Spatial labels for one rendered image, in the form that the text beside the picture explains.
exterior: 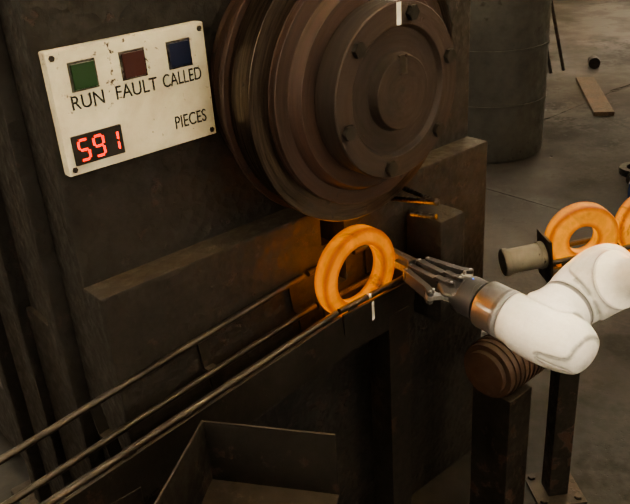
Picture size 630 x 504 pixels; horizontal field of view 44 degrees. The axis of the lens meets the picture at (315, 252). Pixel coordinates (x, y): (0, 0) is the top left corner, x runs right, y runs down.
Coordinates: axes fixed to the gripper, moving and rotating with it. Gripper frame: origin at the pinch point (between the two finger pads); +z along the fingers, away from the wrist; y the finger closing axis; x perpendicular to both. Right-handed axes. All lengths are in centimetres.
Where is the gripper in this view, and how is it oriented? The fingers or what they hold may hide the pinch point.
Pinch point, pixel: (399, 259)
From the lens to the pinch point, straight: 152.8
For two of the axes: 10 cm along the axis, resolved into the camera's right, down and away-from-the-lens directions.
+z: -6.6, -3.7, 6.5
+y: 7.5, -3.4, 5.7
